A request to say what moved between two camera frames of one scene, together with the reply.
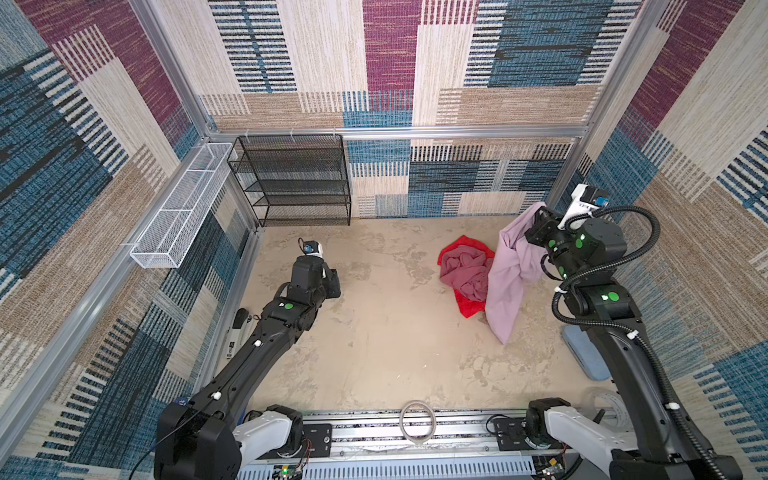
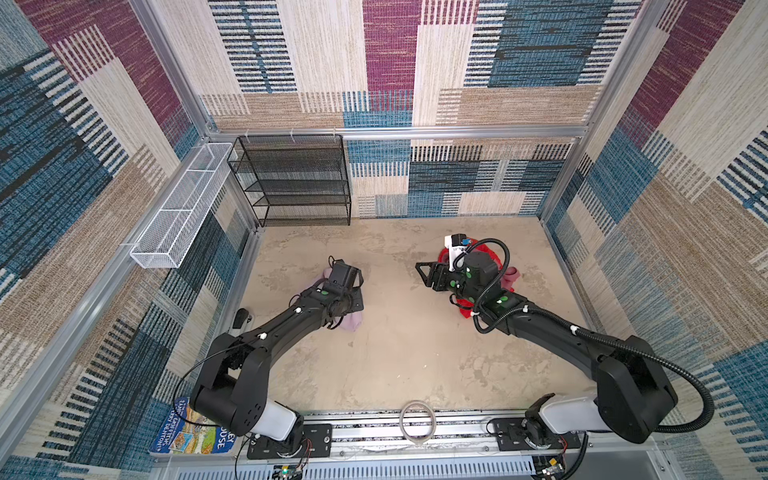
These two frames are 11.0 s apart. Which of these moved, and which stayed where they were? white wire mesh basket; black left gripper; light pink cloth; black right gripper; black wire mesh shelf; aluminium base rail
Moved: black left gripper; black right gripper; light pink cloth
Stayed: aluminium base rail; black wire mesh shelf; white wire mesh basket
